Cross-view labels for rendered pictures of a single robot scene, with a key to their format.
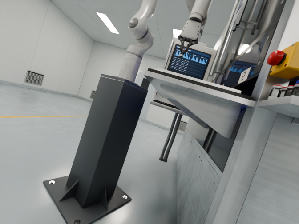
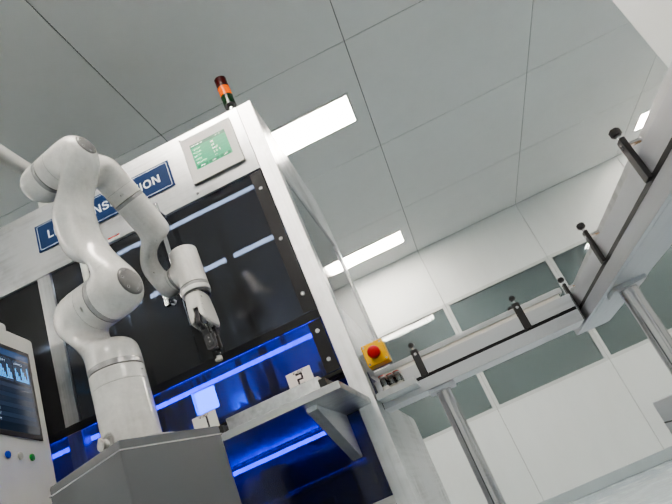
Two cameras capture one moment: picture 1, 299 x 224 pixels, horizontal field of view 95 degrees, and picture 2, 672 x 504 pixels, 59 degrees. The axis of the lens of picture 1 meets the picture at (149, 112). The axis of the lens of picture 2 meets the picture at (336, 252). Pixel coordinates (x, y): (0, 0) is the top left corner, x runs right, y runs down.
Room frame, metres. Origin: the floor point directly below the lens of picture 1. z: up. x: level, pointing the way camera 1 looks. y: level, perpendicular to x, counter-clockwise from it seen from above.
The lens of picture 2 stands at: (0.57, 1.50, 0.57)
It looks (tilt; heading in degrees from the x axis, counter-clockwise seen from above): 24 degrees up; 264
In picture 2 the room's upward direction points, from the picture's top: 24 degrees counter-clockwise
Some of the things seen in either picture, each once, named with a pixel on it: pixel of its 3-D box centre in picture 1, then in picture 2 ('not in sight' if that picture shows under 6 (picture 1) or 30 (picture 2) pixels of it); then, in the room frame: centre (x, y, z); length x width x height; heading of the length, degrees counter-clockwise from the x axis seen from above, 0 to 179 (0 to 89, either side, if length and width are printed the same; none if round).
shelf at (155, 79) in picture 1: (193, 100); (248, 445); (0.84, -0.23, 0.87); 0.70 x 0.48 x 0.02; 169
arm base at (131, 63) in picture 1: (129, 69); (126, 412); (0.99, 0.23, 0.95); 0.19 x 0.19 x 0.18
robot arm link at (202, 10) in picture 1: (200, 8); (187, 269); (0.83, -0.09, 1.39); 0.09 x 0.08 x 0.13; 156
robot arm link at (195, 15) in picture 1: (195, 21); (196, 291); (0.82, -0.09, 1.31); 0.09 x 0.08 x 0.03; 79
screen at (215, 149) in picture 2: not in sight; (211, 150); (0.65, -0.35, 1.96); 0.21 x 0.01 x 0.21; 169
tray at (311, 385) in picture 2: (191, 88); (294, 410); (0.68, -0.16, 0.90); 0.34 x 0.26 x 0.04; 79
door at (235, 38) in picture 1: (234, 38); (121, 316); (1.16, -0.47, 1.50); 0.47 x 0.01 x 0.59; 169
